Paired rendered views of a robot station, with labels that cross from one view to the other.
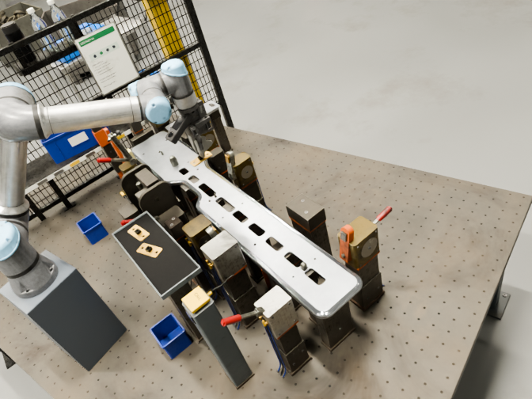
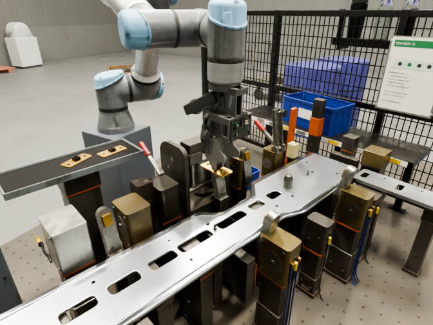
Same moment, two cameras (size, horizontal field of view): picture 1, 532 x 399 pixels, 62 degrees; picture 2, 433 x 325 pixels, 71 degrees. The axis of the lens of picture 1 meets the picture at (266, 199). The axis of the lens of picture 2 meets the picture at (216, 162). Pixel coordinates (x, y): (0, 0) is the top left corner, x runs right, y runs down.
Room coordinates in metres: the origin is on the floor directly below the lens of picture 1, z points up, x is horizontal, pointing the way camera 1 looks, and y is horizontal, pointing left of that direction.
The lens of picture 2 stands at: (1.19, -0.46, 1.54)
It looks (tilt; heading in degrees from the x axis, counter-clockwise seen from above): 26 degrees down; 74
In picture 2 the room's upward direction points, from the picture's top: straight up
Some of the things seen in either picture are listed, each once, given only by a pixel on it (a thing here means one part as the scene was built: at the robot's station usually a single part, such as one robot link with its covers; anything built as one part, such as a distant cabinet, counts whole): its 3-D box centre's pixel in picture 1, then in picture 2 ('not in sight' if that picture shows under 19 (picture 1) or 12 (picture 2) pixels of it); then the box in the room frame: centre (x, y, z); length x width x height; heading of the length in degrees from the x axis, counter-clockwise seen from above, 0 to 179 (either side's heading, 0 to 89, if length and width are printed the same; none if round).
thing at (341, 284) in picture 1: (220, 199); (211, 235); (1.36, 0.17, 1.00); 1.38 x 0.22 x 0.02; 27
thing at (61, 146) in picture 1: (75, 133); (316, 111); (2.07, 0.81, 1.10); 0.30 x 0.17 x 0.13; 109
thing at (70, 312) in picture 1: (67, 311); (123, 169); (1.12, 0.82, 0.90); 0.20 x 0.20 x 0.40; 43
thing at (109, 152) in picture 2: (138, 232); (111, 149); (1.12, 0.43, 1.17); 0.08 x 0.04 x 0.01; 36
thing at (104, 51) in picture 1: (108, 59); (412, 77); (2.33, 0.55, 1.30); 0.23 x 0.02 x 0.31; 117
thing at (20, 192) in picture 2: (153, 251); (74, 164); (1.02, 0.38, 1.16); 0.37 x 0.14 x 0.02; 27
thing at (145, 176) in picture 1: (165, 224); (196, 201); (1.37, 0.41, 0.95); 0.18 x 0.13 x 0.49; 27
